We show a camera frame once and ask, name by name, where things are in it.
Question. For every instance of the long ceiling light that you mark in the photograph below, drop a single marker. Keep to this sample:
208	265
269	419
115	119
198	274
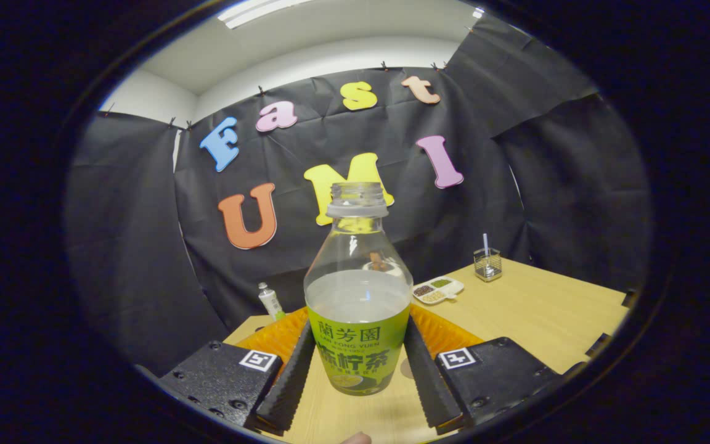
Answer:
256	11

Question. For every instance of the white divided dish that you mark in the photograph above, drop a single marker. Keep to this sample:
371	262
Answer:
447	295

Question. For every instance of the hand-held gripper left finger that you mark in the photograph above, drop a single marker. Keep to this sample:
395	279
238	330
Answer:
290	382

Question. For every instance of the round brown coaster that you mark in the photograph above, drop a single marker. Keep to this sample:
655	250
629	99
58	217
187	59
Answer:
406	369

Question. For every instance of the green label juice bottle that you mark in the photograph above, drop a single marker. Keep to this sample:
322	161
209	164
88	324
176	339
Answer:
358	345

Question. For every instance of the white straw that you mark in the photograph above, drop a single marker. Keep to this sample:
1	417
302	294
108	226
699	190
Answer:
485	242

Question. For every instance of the slim white green bottle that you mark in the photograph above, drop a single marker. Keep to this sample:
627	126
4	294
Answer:
270	302

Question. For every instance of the black table clamp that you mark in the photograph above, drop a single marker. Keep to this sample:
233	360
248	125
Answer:
630	298

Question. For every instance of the wooden table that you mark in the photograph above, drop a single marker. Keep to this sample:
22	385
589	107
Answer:
534	314

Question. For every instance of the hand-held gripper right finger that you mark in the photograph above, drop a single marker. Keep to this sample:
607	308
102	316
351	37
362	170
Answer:
432	382

